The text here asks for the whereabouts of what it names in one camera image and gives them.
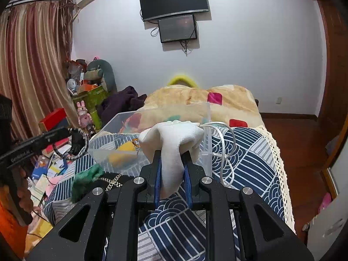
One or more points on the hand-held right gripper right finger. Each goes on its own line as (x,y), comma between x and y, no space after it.
(188,191)

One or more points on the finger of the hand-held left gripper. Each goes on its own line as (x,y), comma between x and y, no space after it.
(35,142)

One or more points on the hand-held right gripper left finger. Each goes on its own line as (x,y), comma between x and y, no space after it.
(157,187)

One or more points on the white soft cloth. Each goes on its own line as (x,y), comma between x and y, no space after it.
(174,141)

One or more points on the clear plastic storage box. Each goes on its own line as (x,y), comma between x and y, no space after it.
(104,152)

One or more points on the person's left forearm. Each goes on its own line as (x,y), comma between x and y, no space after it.
(9,223)

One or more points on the yellow soft toy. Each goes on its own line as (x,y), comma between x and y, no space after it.
(122,155)

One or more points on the person's left hand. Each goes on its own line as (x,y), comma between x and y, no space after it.
(25,195)

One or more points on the red box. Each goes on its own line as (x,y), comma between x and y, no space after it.
(53,117)

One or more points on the pile of papers and cards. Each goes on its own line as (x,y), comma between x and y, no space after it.
(51,171)

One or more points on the pink rabbit toy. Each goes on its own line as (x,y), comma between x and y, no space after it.
(84,117)

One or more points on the green fuzzy cloth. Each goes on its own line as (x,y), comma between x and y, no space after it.
(87,179)

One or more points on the blue wave pattern bedsheet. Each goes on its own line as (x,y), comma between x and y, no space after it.
(252,168)

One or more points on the green gift bag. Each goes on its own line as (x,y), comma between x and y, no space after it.
(89,98)

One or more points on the striped brown curtain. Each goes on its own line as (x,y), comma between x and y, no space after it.
(32,59)

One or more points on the beige printed blanket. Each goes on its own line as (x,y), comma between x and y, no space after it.
(179,98)

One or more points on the dark purple cloth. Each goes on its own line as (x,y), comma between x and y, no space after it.
(119,100)

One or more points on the green dinosaur plush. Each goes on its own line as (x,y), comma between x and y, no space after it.
(104,72)

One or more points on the yellow plush cushion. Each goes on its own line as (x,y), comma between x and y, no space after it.
(182,78)

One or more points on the pink slipper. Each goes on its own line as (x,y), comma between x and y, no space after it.
(325,201)

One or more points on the white cabinet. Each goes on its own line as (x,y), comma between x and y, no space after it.
(329,231)

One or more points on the wooden door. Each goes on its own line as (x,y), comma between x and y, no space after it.
(334,73)

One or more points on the small black wall monitor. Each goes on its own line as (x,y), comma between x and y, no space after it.
(176,28)

